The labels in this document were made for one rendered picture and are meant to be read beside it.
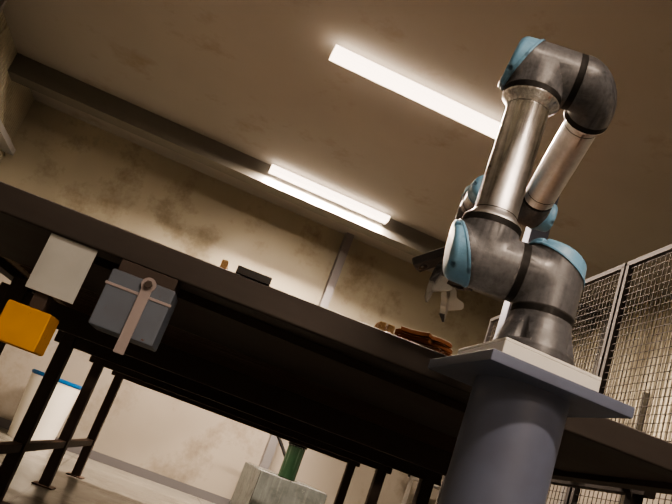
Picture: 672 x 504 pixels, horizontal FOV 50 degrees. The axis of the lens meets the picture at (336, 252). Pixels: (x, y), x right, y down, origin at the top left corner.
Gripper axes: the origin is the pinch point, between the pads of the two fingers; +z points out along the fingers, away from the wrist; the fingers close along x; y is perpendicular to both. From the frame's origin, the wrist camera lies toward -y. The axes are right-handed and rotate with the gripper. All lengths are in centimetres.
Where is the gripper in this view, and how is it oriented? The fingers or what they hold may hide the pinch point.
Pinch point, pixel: (431, 312)
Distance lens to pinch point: 183.1
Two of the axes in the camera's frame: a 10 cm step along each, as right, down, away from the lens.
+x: 4.0, 4.1, 8.2
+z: -3.3, 9.0, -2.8
